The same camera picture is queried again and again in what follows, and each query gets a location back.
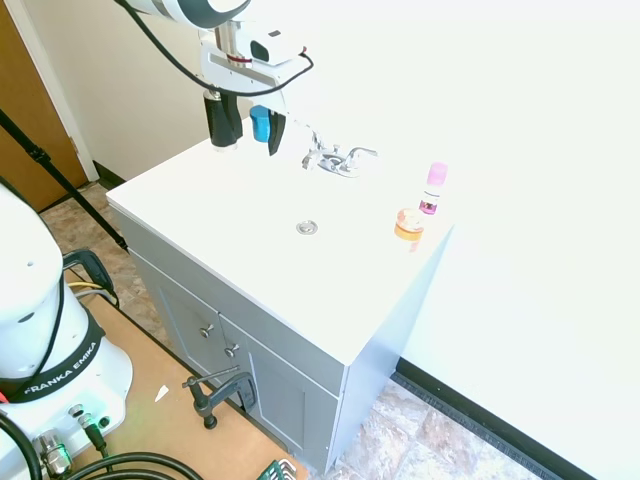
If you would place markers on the chrome sink drain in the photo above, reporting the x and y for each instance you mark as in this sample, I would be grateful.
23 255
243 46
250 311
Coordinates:
307 228

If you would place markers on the black metal c-clamp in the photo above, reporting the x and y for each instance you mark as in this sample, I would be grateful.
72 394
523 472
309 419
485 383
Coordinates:
220 395

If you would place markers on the grey vanity cabinet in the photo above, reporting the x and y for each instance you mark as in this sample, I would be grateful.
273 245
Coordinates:
280 360

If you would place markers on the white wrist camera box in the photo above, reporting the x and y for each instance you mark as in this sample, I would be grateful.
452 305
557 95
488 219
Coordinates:
267 47

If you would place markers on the metal cabinet door knob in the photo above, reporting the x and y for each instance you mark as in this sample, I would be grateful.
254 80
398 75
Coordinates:
206 330
230 350

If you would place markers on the white paper scrap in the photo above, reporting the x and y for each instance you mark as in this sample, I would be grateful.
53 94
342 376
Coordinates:
162 393

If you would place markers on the white sink countertop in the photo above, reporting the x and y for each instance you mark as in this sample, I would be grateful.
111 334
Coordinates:
280 240

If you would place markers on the brown wooden door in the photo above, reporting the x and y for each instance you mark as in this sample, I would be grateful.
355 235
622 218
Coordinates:
30 115

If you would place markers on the black tripod leg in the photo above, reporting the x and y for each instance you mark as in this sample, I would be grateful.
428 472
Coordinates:
60 175

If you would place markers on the white Franka Panda arm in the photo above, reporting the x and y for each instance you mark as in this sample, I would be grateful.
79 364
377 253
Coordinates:
45 320

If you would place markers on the orange round container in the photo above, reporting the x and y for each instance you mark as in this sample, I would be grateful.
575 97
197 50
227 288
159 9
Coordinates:
409 225

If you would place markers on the wooden base board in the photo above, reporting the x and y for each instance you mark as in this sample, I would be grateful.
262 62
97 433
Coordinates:
175 415

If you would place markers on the chrome sink faucet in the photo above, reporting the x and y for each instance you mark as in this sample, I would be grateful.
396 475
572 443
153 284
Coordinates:
360 154

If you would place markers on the chrome sink faucet spout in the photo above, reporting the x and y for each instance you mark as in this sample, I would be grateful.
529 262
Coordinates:
314 148

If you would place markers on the blue plastic cup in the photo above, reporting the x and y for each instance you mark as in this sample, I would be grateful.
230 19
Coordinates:
260 123

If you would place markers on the pink capped bottle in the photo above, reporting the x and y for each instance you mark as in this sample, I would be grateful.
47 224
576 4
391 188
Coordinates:
433 189

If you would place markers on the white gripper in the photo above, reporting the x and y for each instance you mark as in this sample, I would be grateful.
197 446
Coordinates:
235 75

